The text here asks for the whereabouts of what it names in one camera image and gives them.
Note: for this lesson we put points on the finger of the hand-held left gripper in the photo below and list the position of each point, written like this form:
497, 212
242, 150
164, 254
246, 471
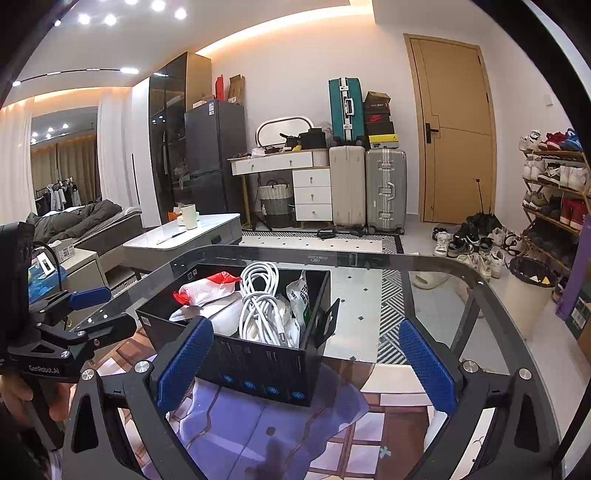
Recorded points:
106, 332
87, 296

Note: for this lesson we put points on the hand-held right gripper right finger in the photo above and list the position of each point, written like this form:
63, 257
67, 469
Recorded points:
427, 364

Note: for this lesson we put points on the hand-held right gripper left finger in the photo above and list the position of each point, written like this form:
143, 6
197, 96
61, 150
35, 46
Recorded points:
182, 360

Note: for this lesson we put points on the black cardboard box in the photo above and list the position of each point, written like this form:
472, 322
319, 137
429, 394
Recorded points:
258, 364

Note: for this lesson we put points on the red white snack packet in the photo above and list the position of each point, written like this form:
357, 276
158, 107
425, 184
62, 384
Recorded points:
212, 288

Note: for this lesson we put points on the green white snack packet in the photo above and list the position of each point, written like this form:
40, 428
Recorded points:
298, 295

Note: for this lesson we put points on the person's left hand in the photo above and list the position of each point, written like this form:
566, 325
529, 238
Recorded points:
14, 397

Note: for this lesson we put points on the grey sideboard cabinet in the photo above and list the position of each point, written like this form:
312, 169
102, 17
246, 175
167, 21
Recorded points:
90, 272

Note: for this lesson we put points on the blue packet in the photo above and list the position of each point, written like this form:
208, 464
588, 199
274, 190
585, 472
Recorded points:
44, 286

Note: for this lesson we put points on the white tissue pack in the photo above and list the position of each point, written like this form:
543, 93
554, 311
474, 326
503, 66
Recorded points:
61, 249

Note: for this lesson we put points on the grey sofa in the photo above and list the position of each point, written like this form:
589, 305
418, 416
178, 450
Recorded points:
115, 230

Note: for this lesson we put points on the dark jacket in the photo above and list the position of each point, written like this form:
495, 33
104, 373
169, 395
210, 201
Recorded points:
78, 221

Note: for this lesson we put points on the beige slipper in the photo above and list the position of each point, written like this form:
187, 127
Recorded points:
429, 281

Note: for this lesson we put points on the brown printed table mat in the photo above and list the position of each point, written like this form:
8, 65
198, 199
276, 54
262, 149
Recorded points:
392, 443

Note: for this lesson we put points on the thin pen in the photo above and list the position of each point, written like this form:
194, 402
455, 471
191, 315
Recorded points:
170, 237

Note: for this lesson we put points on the hanging clothes rack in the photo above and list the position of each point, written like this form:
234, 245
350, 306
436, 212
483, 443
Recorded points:
57, 196

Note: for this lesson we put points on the grey white coffee table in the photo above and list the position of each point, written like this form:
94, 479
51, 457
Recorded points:
184, 247

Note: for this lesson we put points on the orange tissue box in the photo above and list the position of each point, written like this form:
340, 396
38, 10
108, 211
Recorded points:
173, 215

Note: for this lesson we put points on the white trash bin black liner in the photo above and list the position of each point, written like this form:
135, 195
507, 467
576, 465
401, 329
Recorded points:
526, 295

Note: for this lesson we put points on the pile of scattered shoes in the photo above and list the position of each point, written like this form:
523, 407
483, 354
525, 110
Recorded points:
466, 249

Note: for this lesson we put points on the white cup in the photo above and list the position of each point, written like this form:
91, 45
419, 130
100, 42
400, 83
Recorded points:
189, 217

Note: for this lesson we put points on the brown curtain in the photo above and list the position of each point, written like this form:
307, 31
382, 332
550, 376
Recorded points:
76, 166

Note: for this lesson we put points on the black white patterned rug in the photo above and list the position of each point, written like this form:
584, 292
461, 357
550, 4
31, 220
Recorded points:
351, 242

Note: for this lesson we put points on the white curtain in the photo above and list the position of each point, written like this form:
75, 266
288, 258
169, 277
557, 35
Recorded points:
115, 152

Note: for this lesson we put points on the black umbrella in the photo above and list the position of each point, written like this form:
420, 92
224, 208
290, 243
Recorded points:
482, 221

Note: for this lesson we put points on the black labelled box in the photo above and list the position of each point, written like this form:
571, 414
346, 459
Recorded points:
579, 318

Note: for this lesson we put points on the open cardboard box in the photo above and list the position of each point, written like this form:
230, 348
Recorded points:
585, 344

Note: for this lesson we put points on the small black floor gadget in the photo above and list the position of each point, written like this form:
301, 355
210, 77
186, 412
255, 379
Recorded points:
326, 233

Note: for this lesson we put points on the purple mat bag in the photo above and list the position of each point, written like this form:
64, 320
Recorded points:
575, 286

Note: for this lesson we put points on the black glass cabinet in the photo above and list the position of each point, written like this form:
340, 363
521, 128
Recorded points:
168, 138

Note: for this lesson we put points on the woven laundry basket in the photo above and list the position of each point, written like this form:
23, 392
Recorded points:
275, 207

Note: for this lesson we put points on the silver suitcase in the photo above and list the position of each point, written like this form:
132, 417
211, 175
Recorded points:
385, 189

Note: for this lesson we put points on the black bottle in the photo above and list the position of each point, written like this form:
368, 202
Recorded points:
291, 216

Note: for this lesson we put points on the dark grey fridge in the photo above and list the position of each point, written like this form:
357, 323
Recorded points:
214, 157

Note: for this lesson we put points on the beige suitcase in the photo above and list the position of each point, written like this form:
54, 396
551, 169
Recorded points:
347, 189

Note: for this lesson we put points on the white dresser with drawers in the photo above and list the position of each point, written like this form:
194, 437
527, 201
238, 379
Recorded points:
311, 194

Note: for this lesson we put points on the yellow black shoe box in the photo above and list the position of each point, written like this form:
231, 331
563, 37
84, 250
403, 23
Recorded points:
383, 141

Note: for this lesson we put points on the white ribbed container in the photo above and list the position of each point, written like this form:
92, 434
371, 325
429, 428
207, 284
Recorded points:
321, 158

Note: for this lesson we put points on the shoe rack with shoes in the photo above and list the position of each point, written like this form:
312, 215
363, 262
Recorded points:
568, 175

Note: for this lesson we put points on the plain black shoe box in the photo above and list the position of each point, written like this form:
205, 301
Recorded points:
381, 128

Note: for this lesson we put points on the wooden shoe rack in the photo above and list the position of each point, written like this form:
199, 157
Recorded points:
554, 157

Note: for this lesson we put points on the red paper bag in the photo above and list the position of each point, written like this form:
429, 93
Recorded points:
219, 87

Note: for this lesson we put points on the white oval mirror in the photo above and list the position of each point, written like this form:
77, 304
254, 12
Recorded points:
281, 129

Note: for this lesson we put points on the black red logo shoe box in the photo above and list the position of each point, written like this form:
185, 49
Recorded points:
378, 116

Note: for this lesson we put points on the black bag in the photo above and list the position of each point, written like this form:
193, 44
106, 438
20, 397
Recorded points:
311, 139

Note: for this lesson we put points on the flat brown cardboard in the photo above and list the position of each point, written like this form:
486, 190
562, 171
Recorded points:
236, 90

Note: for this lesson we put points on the teal suitcase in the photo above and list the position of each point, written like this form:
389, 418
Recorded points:
339, 110

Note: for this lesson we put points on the brown lid shoe box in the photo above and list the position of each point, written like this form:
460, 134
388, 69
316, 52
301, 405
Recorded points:
377, 100

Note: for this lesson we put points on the wooden door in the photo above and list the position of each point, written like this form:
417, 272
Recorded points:
457, 92

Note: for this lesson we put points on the row of ceiling spotlights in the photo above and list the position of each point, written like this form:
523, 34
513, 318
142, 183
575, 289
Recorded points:
110, 19

